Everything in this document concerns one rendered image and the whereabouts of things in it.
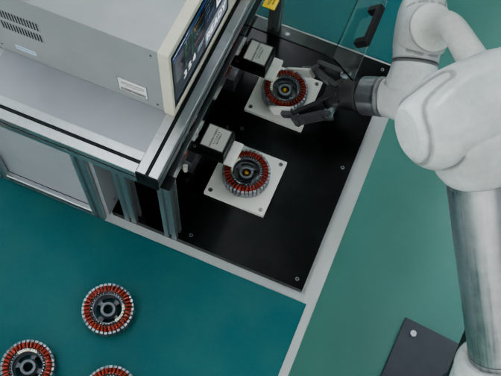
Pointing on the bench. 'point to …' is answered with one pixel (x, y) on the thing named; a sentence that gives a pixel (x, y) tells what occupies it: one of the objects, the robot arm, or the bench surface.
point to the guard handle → (370, 26)
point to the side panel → (49, 172)
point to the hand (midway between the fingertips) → (285, 91)
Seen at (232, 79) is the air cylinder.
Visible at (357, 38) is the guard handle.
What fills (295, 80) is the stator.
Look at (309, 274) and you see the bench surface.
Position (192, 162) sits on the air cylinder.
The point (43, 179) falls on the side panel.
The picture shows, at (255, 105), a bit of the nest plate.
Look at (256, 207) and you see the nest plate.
